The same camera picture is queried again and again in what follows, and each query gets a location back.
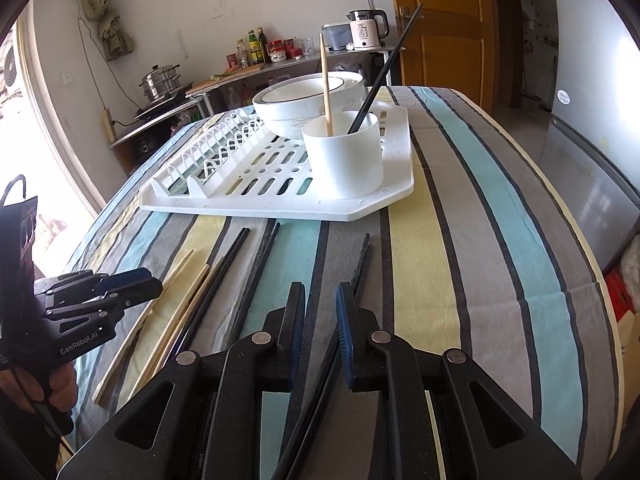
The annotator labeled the wooden cutting board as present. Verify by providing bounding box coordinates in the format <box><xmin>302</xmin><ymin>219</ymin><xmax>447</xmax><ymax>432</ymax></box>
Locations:
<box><xmin>187</xmin><ymin>62</ymin><xmax>266</xmax><ymax>96</ymax></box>

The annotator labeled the stainless steamer pot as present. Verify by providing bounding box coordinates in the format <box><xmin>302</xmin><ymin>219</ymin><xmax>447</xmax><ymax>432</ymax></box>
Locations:
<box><xmin>139</xmin><ymin>62</ymin><xmax>182</xmax><ymax>103</ymax></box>

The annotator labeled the wooden chopstick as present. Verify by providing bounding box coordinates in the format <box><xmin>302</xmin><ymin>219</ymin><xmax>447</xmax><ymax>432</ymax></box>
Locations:
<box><xmin>92</xmin><ymin>249</ymin><xmax>195</xmax><ymax>406</ymax></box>
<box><xmin>320</xmin><ymin>32</ymin><xmax>334</xmax><ymax>137</ymax></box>
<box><xmin>132</xmin><ymin>263</ymin><xmax>211</xmax><ymax>391</ymax></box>

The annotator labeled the black chopstick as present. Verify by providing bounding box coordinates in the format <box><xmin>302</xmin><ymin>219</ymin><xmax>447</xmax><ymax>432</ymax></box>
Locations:
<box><xmin>227</xmin><ymin>221</ymin><xmax>281</xmax><ymax>348</ymax></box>
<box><xmin>170</xmin><ymin>228</ymin><xmax>250</xmax><ymax>361</ymax></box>
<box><xmin>162</xmin><ymin>257</ymin><xmax>226</xmax><ymax>366</ymax></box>
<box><xmin>300</xmin><ymin>244</ymin><xmax>374</xmax><ymax>480</ymax></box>
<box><xmin>272</xmin><ymin>234</ymin><xmax>370</xmax><ymax>480</ymax></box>
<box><xmin>347</xmin><ymin>3</ymin><xmax>424</xmax><ymax>135</ymax></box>

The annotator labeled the red box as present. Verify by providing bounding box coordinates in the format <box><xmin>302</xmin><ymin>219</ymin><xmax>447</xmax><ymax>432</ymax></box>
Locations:
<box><xmin>602</xmin><ymin>265</ymin><xmax>640</xmax><ymax>321</ymax></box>

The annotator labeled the silver refrigerator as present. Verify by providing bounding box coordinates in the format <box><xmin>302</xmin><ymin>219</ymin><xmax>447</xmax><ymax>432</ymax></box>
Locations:
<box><xmin>537</xmin><ymin>0</ymin><xmax>640</xmax><ymax>273</ymax></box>

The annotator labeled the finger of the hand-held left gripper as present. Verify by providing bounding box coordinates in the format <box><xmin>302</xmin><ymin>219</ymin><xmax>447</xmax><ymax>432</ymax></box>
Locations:
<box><xmin>34</xmin><ymin>267</ymin><xmax>153</xmax><ymax>297</ymax></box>
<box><xmin>42</xmin><ymin>281</ymin><xmax>164</xmax><ymax>335</ymax></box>

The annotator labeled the striped tablecloth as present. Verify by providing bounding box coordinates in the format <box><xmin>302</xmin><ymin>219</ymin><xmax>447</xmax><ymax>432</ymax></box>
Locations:
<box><xmin>60</xmin><ymin>85</ymin><xmax>626</xmax><ymax>480</ymax></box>

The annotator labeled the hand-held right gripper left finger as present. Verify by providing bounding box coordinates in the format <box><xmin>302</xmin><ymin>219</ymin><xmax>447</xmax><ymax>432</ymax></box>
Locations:
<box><xmin>70</xmin><ymin>282</ymin><xmax>307</xmax><ymax>480</ymax></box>

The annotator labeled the hanging cloth bag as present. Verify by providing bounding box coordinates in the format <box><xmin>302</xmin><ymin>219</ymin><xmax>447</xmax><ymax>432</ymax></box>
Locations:
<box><xmin>80</xmin><ymin>0</ymin><xmax>136</xmax><ymax>61</ymax></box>

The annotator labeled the white plastic dish rack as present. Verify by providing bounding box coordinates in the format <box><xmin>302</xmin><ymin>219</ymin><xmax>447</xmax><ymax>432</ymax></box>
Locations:
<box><xmin>138</xmin><ymin>100</ymin><xmax>417</xmax><ymax>222</ymax></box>

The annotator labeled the metal shelf table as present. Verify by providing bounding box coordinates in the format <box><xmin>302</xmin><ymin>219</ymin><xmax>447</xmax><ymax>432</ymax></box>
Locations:
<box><xmin>185</xmin><ymin>42</ymin><xmax>396</xmax><ymax>111</ymax></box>

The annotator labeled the wooden door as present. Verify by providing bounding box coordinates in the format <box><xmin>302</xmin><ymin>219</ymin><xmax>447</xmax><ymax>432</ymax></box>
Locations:
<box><xmin>385</xmin><ymin>0</ymin><xmax>498</xmax><ymax>106</ymax></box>

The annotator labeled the person's left hand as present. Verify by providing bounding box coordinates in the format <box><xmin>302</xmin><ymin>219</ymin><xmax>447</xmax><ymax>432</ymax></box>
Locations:
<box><xmin>0</xmin><ymin>360</ymin><xmax>80</xmax><ymax>416</ymax></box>

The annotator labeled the white bowl with black rim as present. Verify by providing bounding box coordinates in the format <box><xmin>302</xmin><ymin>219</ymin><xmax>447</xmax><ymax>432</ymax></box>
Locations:
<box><xmin>252</xmin><ymin>71</ymin><xmax>366</xmax><ymax>140</ymax></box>

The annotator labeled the white cup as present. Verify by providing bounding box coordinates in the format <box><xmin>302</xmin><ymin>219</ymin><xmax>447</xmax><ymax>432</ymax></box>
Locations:
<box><xmin>301</xmin><ymin>111</ymin><xmax>385</xmax><ymax>200</ymax></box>

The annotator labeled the white electric kettle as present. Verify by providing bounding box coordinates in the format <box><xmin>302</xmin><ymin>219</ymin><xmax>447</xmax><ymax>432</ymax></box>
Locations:
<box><xmin>347</xmin><ymin>9</ymin><xmax>390</xmax><ymax>52</ymax></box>

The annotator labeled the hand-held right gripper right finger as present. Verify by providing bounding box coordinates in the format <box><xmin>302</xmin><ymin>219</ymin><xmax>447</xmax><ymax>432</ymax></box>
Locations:
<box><xmin>335</xmin><ymin>281</ymin><xmax>583</xmax><ymax>480</ymax></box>

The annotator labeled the white water container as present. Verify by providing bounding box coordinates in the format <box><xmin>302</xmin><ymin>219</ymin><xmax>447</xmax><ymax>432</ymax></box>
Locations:
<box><xmin>321</xmin><ymin>22</ymin><xmax>353</xmax><ymax>52</ymax></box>

